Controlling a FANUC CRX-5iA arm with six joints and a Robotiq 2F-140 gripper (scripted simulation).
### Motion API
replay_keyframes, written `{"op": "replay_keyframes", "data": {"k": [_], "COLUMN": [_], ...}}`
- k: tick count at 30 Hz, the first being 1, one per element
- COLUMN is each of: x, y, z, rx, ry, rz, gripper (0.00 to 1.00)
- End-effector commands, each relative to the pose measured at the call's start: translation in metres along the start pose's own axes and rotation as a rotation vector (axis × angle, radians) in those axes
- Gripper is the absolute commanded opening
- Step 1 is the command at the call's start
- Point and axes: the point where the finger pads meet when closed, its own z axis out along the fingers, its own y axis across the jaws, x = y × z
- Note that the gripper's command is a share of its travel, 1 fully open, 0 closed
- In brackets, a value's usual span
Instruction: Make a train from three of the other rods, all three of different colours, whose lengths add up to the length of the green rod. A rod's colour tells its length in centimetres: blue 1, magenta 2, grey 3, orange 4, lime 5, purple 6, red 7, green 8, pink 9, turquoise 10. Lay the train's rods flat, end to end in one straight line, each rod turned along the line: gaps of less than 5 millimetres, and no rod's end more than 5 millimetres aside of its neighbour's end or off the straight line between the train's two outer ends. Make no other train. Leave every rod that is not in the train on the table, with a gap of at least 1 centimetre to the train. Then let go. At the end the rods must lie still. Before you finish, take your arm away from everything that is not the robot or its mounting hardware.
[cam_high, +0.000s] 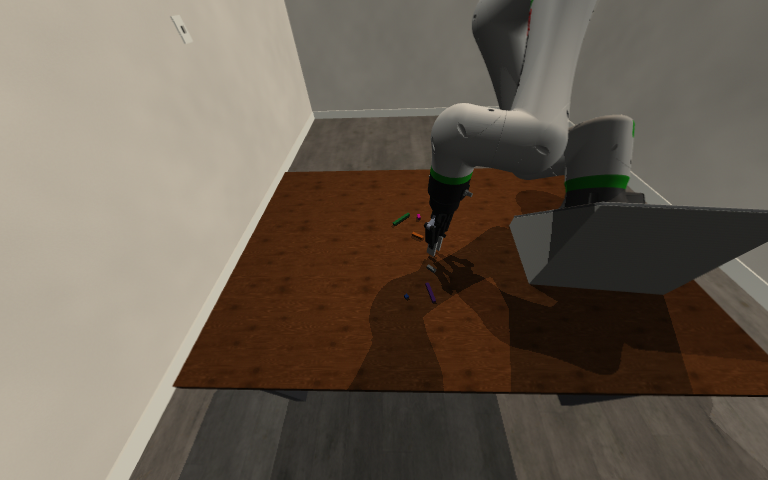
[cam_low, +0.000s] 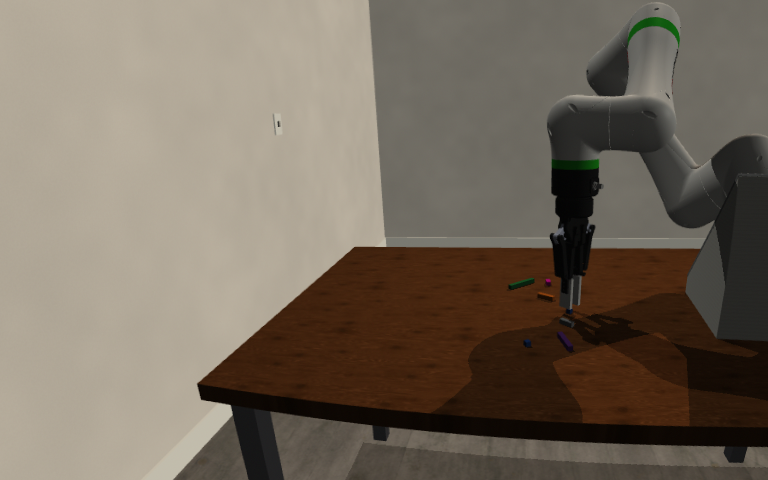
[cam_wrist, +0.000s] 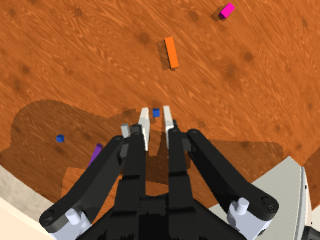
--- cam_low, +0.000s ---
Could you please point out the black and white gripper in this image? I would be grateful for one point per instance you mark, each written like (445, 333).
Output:
(572, 250)

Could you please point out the purple rod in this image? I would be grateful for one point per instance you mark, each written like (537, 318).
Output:
(564, 340)

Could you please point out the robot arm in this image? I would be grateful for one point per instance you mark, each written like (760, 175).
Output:
(643, 121)

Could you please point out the green rod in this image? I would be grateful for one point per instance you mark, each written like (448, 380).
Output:
(521, 283)

